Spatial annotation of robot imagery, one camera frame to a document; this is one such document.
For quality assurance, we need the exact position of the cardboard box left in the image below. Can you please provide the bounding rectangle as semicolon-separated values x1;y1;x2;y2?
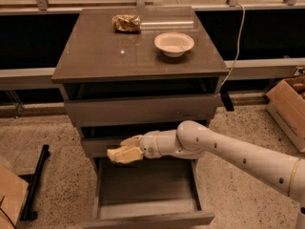
0;165;29;229

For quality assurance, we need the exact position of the top drawer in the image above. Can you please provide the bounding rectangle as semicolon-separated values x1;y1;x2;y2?
65;94;220;127

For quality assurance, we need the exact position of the cardboard box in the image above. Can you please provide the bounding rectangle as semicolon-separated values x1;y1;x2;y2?
267;76;305;153
0;165;29;229

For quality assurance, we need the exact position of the white bowl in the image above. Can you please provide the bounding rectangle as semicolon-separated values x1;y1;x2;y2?
154;32;194;57

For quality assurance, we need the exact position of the bottom drawer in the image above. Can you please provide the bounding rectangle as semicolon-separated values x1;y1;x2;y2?
83;156;214;229

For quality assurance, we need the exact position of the cardboard box right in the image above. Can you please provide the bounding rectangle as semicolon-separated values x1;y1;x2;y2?
267;76;305;153

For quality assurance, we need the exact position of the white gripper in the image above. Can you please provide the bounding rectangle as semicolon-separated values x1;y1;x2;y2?
106;129;192;164

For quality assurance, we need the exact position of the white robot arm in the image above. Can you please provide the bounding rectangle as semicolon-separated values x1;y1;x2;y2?
107;120;305;229

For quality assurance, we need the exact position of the black bar stand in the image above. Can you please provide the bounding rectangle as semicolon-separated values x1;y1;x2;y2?
20;144;51;221

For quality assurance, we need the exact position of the grey drawer cabinet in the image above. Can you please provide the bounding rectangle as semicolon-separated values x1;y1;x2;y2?
51;6;230;174

